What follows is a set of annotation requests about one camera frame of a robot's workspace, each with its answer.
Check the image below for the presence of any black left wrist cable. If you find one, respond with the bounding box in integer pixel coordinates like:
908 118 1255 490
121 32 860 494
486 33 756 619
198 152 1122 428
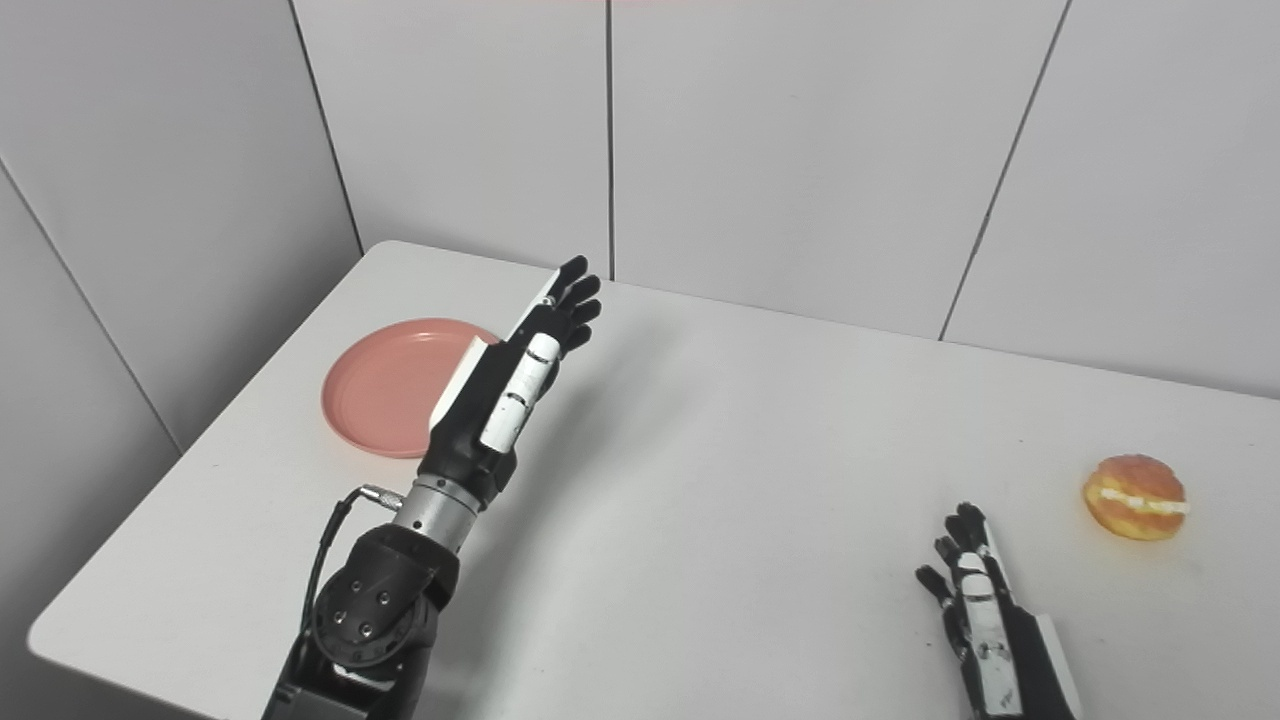
299 483 407 643

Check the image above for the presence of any cream puff pastry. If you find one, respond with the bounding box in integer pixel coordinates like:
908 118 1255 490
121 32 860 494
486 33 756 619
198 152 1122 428
1082 454 1192 543

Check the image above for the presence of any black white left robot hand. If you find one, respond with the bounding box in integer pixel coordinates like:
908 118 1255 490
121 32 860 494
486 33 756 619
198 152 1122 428
417 254 604 512

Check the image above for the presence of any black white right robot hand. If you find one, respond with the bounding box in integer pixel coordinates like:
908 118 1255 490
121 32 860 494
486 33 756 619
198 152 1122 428
914 502 1084 720

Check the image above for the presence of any pink round plate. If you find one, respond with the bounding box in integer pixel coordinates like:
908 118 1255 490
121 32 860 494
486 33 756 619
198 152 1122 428
320 317 502 461

